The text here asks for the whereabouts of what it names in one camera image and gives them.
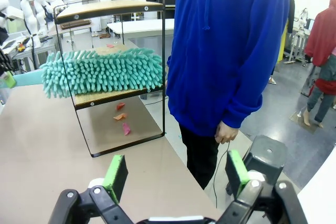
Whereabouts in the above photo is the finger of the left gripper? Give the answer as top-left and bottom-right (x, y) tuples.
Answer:
(0, 50), (17, 89)

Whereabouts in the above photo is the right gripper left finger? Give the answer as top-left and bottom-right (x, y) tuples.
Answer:
(48, 154), (137, 224)

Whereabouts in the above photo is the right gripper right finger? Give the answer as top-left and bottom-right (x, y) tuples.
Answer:
(217, 150), (308, 224)

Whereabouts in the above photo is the teal chenille duster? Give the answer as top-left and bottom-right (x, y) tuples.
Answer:
(12, 47), (164, 99)

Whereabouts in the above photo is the person's left forearm blue sleeve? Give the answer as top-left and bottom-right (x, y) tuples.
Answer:
(219, 71), (264, 131)

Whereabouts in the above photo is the person's left hand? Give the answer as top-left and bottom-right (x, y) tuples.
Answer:
(214, 123), (239, 145)

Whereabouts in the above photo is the black plastic stool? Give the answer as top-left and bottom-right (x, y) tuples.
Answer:
(225, 134), (288, 196)

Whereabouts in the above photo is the brown floor mat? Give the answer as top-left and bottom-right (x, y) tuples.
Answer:
(288, 111), (319, 134)

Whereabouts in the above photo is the long white background table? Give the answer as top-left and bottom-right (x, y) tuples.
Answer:
(107, 18), (175, 49)

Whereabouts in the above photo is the person in yellow apron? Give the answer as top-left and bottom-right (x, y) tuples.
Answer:
(278, 0), (296, 63)

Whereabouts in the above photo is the person in blue hoodie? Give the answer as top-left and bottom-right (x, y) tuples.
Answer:
(166, 0), (291, 190)

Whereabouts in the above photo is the person in red hoodie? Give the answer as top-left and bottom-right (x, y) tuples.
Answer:
(304, 0), (336, 129)

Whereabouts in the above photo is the thin black cable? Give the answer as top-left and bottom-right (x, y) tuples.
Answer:
(213, 140), (232, 209)

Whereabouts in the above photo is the black frame wooden two-tier shelf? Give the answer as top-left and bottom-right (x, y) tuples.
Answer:
(53, 0), (166, 158)

